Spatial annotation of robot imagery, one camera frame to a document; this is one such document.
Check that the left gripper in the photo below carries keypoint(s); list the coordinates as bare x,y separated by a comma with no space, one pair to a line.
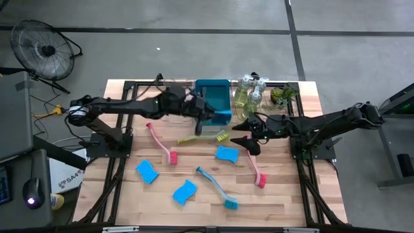
194,108

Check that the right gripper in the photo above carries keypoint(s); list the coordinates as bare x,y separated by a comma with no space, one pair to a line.
263,131

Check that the green dish brush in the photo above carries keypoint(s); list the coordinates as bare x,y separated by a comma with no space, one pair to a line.
223,136

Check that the green dish soap bottle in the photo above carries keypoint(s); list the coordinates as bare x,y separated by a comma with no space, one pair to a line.
251,106
241,97
261,85

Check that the pink dish brush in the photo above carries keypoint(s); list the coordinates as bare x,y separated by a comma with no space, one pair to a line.
173,157
261,180

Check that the blue dish brush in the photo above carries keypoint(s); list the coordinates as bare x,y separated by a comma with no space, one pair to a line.
232,204

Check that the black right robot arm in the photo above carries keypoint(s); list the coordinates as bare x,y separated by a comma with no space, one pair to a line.
323,124

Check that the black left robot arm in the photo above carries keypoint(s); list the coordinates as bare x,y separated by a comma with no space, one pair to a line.
129,106

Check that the teal plastic bin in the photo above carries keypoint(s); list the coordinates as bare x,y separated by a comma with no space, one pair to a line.
220,94

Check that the clear plastic bin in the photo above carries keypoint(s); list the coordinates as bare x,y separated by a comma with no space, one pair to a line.
266,111
176,120

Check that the potted succulent plant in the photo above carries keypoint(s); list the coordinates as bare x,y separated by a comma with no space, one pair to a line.
277,95

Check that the yellow power plug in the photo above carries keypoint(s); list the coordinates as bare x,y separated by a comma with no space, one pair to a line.
56,110

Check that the black diagonal beam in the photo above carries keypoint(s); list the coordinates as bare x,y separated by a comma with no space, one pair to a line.
61,154

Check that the white cardboard box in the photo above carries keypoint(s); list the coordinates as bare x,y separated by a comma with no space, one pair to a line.
64,181

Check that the black floor fan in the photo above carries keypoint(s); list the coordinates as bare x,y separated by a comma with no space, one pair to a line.
48,50

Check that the yellow round cap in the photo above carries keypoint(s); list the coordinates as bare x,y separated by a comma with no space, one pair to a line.
57,201

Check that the black computer mouse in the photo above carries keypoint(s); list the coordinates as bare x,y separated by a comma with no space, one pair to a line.
33,192

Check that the grey monitor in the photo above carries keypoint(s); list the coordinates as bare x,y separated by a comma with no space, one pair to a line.
14,123

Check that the dark grey desk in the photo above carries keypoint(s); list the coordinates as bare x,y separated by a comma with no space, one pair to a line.
16,217

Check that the black keyboard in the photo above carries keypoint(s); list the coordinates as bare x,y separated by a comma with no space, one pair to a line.
4,191

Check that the black table frame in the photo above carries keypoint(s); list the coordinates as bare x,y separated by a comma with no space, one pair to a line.
293,85

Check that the silver bracket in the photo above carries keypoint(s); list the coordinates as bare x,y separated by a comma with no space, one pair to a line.
300,230
119,229

